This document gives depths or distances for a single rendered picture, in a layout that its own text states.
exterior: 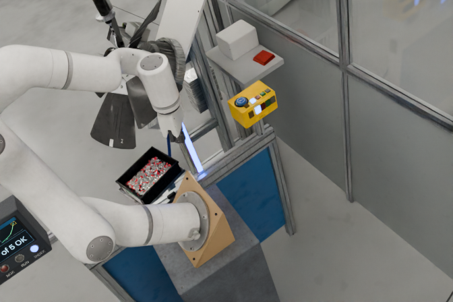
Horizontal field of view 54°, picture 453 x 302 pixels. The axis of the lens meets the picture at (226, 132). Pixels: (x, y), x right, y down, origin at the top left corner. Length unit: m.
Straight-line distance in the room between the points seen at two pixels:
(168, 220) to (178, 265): 0.22
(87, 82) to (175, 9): 1.00
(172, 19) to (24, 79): 1.09
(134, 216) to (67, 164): 2.18
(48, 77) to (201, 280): 0.78
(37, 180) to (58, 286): 1.81
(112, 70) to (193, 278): 0.71
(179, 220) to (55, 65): 0.59
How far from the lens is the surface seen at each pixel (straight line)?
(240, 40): 2.20
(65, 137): 3.66
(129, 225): 1.29
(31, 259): 1.57
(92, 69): 1.09
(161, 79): 1.17
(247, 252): 1.48
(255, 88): 1.73
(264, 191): 2.12
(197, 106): 2.32
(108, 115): 1.93
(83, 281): 2.82
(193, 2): 1.92
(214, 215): 1.38
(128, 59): 1.24
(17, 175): 1.09
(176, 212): 1.37
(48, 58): 1.06
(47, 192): 1.14
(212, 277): 1.48
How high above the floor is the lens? 2.21
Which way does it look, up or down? 46 degrees down
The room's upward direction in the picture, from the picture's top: 18 degrees counter-clockwise
